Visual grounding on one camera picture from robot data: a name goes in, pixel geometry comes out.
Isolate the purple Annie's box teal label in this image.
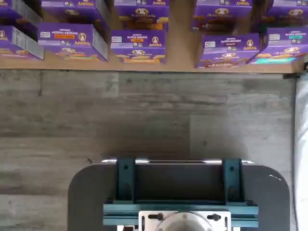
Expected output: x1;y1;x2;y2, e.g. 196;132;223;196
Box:
246;26;308;65

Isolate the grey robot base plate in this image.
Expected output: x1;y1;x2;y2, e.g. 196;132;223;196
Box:
67;163;291;231

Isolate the silver mounting plate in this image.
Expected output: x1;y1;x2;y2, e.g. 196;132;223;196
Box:
138;210;232;231

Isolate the silver metal bar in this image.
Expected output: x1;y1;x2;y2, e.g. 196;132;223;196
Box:
101;158;256;165

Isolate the wooden shelf board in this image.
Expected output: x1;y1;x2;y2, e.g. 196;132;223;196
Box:
0;0;306;73

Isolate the white curtain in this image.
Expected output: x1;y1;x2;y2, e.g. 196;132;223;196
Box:
289;71;308;231

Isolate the teal metal frame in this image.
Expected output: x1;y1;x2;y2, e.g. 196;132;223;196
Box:
103;157;259;228

